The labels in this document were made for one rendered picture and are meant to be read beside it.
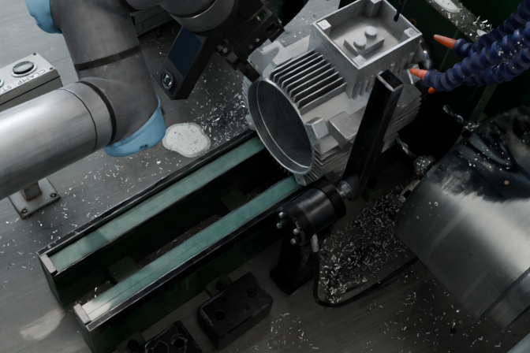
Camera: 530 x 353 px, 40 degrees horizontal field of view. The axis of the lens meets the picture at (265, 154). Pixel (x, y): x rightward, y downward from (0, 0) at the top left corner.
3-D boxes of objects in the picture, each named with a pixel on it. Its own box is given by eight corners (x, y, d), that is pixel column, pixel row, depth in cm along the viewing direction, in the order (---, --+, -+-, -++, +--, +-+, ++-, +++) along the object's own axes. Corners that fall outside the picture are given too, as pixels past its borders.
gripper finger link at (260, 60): (294, 65, 102) (274, 39, 94) (263, 94, 103) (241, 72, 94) (281, 51, 104) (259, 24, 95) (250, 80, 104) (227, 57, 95)
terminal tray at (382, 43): (363, 24, 112) (374, -11, 106) (411, 68, 108) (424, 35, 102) (303, 55, 107) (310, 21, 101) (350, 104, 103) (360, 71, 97)
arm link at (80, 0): (45, 73, 78) (137, 50, 75) (7, -31, 75) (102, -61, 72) (77, 57, 85) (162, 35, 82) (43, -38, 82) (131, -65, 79)
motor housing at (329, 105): (330, 70, 126) (351, -11, 111) (404, 146, 119) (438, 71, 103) (237, 121, 119) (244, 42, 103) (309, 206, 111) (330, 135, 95)
